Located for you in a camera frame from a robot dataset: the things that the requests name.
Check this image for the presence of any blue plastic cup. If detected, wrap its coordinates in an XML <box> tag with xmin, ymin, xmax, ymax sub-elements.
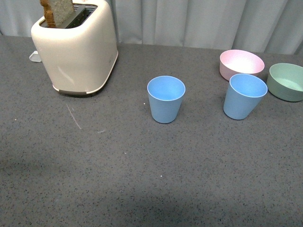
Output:
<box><xmin>147</xmin><ymin>76</ymin><xmax>186</xmax><ymax>123</ymax></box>
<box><xmin>223</xmin><ymin>74</ymin><xmax>268</xmax><ymax>120</ymax></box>

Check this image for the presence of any cream white toaster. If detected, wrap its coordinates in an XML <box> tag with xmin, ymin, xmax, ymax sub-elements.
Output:
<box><xmin>31</xmin><ymin>0</ymin><xmax>118</xmax><ymax>95</ymax></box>

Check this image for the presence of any pink bowl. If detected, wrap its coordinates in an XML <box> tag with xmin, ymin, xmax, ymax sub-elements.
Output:
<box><xmin>219</xmin><ymin>50</ymin><xmax>265</xmax><ymax>81</ymax></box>

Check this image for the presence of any grey toaster lever knob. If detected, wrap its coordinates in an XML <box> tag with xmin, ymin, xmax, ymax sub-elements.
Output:
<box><xmin>29</xmin><ymin>51</ymin><xmax>42</xmax><ymax>62</ymax></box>

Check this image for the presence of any green bowl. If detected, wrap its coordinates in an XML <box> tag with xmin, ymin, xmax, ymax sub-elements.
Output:
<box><xmin>267</xmin><ymin>63</ymin><xmax>303</xmax><ymax>102</ymax></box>

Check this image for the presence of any brown bread slice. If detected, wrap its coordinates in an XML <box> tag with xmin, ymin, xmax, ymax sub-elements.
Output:
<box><xmin>40</xmin><ymin>0</ymin><xmax>74</xmax><ymax>28</ymax></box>

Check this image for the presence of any grey curtain backdrop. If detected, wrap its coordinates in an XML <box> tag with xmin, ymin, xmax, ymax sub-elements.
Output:
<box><xmin>0</xmin><ymin>0</ymin><xmax>303</xmax><ymax>56</ymax></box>

